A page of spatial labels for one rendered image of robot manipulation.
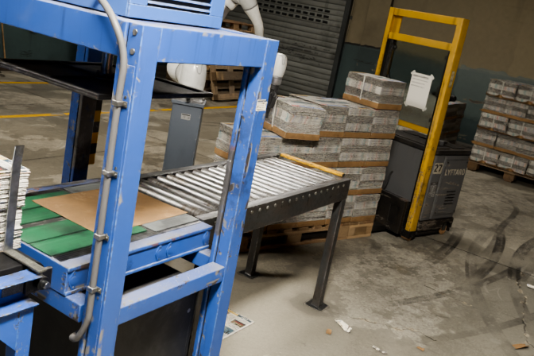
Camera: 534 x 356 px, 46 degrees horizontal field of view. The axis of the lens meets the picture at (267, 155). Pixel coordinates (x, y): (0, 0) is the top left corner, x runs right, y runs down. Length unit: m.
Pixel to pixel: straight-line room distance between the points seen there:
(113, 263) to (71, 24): 0.70
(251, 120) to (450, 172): 3.57
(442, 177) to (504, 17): 5.57
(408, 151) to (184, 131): 2.26
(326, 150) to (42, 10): 2.97
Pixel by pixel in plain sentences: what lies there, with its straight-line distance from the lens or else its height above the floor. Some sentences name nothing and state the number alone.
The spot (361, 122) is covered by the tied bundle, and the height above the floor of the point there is 0.95.
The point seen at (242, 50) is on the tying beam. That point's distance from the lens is 2.08.
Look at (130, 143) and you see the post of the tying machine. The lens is 1.78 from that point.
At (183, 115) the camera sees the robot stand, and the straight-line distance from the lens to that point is 3.96.
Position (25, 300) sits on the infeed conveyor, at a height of 0.71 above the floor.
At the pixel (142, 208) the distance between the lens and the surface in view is 2.54.
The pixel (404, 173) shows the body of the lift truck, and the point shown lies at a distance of 5.56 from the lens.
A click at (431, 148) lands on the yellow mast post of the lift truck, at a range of 5.23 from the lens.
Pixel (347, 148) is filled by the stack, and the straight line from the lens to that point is 4.76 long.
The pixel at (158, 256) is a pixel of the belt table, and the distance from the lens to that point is 2.29.
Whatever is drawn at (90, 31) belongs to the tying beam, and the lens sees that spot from 1.86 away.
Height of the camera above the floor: 1.65
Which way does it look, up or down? 13 degrees down
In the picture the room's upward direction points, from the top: 11 degrees clockwise
